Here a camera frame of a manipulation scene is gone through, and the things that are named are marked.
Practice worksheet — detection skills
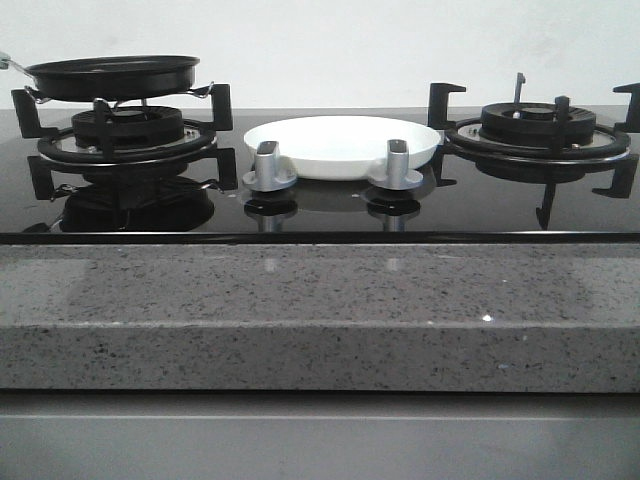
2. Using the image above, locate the white round plate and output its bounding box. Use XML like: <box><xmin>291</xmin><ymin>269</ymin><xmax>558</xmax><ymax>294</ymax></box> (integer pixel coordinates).
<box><xmin>244</xmin><ymin>115</ymin><xmax>441</xmax><ymax>181</ymax></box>

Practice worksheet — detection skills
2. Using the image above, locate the black frying pan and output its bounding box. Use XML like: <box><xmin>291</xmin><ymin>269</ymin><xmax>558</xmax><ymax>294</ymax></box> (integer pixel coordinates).
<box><xmin>1</xmin><ymin>53</ymin><xmax>200</xmax><ymax>102</ymax></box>

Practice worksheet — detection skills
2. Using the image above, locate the left silver stove knob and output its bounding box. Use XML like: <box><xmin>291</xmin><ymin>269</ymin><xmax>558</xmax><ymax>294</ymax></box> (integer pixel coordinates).
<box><xmin>242</xmin><ymin>141</ymin><xmax>298</xmax><ymax>193</ymax></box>

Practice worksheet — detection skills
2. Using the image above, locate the silver stove knob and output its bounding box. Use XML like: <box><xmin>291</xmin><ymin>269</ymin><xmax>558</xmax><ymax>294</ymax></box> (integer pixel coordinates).
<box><xmin>242</xmin><ymin>141</ymin><xmax>298</xmax><ymax>193</ymax></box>
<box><xmin>367</xmin><ymin>139</ymin><xmax>424</xmax><ymax>191</ymax></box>

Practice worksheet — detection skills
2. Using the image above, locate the right silver stove knob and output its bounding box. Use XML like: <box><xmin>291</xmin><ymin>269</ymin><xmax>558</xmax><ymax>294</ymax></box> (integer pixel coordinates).
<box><xmin>367</xmin><ymin>139</ymin><xmax>424</xmax><ymax>191</ymax></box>

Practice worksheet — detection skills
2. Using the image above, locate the black glass cooktop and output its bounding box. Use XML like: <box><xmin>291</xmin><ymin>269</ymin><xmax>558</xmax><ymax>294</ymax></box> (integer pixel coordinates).
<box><xmin>1</xmin><ymin>110</ymin><xmax>639</xmax><ymax>244</ymax></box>

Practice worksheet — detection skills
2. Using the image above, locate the left black gas burner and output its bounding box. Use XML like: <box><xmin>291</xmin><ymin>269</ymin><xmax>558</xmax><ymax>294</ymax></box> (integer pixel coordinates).
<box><xmin>71</xmin><ymin>106</ymin><xmax>184</xmax><ymax>150</ymax></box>

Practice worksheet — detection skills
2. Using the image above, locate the black gas burner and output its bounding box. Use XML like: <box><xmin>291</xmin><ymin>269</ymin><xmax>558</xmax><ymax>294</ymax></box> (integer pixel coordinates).
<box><xmin>71</xmin><ymin>106</ymin><xmax>184</xmax><ymax>150</ymax></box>
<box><xmin>480</xmin><ymin>102</ymin><xmax>596</xmax><ymax>147</ymax></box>

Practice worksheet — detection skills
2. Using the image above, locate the right black gas burner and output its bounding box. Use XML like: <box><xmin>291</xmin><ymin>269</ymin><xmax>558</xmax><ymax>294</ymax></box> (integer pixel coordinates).
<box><xmin>480</xmin><ymin>102</ymin><xmax>596</xmax><ymax>147</ymax></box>

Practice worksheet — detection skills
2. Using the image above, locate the right black pan support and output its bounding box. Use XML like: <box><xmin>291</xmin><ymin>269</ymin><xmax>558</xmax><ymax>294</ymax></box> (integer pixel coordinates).
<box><xmin>428</xmin><ymin>72</ymin><xmax>639</xmax><ymax>198</ymax></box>

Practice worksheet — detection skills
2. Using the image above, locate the black pan support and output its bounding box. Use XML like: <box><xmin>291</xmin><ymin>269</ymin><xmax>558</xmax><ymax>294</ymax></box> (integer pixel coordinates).
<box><xmin>428</xmin><ymin>72</ymin><xmax>639</xmax><ymax>198</ymax></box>
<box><xmin>12</xmin><ymin>83</ymin><xmax>233</xmax><ymax>200</ymax></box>

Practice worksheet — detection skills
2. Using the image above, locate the left black pan support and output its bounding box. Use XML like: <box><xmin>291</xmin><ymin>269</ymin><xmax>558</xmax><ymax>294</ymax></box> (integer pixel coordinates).
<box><xmin>12</xmin><ymin>83</ymin><xmax>233</xmax><ymax>200</ymax></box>

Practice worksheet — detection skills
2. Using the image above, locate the wire pan trivet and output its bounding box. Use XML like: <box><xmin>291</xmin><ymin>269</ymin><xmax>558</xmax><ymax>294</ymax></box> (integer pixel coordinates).
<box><xmin>11</xmin><ymin>82</ymin><xmax>213</xmax><ymax>104</ymax></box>

